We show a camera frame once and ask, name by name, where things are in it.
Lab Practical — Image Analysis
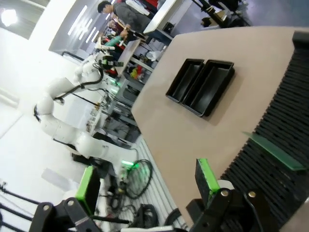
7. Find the green circuit board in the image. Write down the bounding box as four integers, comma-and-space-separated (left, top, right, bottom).
242, 131, 305, 172

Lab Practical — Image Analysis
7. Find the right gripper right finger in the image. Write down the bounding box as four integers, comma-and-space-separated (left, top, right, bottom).
185, 158, 266, 232

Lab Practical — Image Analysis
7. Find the left arm black hose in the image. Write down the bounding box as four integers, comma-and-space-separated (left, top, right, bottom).
53, 61, 106, 103

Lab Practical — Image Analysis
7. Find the man in grey jacket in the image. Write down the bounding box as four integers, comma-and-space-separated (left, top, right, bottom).
97, 0, 152, 43

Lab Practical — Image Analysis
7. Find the black ESD tray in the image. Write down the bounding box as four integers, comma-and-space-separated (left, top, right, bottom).
165, 58, 205, 103
181, 59, 235, 118

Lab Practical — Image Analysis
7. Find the black floor cable bundle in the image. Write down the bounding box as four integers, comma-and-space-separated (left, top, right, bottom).
118, 158, 154, 200

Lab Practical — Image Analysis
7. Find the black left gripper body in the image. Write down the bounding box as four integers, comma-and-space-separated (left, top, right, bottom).
100, 55, 124, 70

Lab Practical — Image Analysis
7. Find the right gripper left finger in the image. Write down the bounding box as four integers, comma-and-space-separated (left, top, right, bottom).
31, 165, 102, 232

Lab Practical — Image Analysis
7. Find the light wooden table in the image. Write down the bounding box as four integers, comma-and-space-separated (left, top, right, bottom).
118, 38, 143, 73

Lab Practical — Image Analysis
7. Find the black slotted board rack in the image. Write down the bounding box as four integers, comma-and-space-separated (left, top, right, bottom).
218, 30, 309, 232

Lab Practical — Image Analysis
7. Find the white desk panel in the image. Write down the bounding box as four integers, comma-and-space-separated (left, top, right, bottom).
142, 0, 186, 34

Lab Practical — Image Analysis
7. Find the round studio light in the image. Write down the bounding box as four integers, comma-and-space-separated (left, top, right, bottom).
0, 8, 19, 26

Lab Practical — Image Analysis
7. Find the grey metal cart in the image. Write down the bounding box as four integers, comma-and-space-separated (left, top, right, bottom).
115, 72, 145, 107

